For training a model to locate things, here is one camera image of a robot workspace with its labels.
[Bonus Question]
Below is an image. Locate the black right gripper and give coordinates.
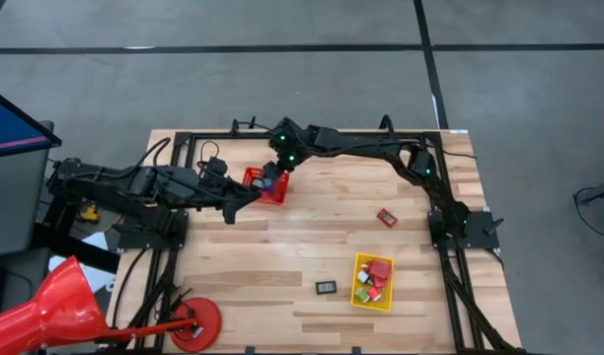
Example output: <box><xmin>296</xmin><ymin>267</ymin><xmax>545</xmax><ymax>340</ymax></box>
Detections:
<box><xmin>261</xmin><ymin>160</ymin><xmax>290</xmax><ymax>191</ymax></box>

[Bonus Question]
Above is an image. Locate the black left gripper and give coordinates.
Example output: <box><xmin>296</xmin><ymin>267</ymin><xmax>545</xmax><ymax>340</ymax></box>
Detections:
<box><xmin>181</xmin><ymin>170</ymin><xmax>263</xmax><ymax>226</ymax></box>

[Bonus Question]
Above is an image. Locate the red rectangular box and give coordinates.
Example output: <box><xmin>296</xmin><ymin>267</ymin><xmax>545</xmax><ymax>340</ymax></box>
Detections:
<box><xmin>367</xmin><ymin>258</ymin><xmax>393</xmax><ymax>281</ymax></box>

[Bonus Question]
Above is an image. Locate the red plastic basket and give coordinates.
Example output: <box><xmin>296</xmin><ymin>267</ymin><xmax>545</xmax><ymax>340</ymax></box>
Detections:
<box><xmin>241</xmin><ymin>166</ymin><xmax>291</xmax><ymax>206</ymax></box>

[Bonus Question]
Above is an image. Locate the small red digital clock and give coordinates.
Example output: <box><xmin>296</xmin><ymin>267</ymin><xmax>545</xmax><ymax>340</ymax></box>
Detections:
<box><xmin>375</xmin><ymin>207</ymin><xmax>399</xmax><ymax>229</ymax></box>

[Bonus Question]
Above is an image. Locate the white paper sheet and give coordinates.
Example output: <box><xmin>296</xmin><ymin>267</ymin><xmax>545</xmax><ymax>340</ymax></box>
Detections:
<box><xmin>47</xmin><ymin>231</ymin><xmax>118</xmax><ymax>295</ymax></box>

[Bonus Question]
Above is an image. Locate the yellow plastic basket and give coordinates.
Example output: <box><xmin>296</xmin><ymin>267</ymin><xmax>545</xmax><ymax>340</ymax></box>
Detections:
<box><xmin>349</xmin><ymin>252</ymin><xmax>396</xmax><ymax>313</ymax></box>

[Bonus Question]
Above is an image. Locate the black stand leg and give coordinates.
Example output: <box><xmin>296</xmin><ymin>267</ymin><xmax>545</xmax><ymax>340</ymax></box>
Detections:
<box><xmin>33</xmin><ymin>206</ymin><xmax>123</xmax><ymax>275</ymax></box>

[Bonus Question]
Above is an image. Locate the red desk lamp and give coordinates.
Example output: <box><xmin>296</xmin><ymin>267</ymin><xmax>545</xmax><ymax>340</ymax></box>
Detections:
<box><xmin>0</xmin><ymin>254</ymin><xmax>223</xmax><ymax>355</ymax></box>

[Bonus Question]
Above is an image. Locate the grey cabinet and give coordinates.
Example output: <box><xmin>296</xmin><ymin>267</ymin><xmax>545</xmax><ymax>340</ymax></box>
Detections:
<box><xmin>0</xmin><ymin>120</ymin><xmax>55</xmax><ymax>258</ymax></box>

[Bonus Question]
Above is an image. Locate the black floor stand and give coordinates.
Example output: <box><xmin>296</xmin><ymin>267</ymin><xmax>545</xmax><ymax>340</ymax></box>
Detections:
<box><xmin>571</xmin><ymin>176</ymin><xmax>604</xmax><ymax>241</ymax></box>

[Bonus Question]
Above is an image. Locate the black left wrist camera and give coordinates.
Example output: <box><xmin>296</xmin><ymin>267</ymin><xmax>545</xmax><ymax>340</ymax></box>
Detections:
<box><xmin>202</xmin><ymin>156</ymin><xmax>229</xmax><ymax>179</ymax></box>

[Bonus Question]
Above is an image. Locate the black metal table frame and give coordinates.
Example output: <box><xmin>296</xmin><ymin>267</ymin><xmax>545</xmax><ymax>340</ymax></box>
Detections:
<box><xmin>133</xmin><ymin>128</ymin><xmax>510</xmax><ymax>355</ymax></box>

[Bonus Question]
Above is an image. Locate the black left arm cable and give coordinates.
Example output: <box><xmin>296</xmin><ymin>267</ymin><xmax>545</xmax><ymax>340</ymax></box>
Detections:
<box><xmin>133</xmin><ymin>136</ymin><xmax>222</xmax><ymax>172</ymax></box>

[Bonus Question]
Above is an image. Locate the yellow cable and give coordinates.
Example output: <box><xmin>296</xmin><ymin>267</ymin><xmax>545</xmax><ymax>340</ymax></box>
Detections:
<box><xmin>79</xmin><ymin>204</ymin><xmax>102</xmax><ymax>224</ymax></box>

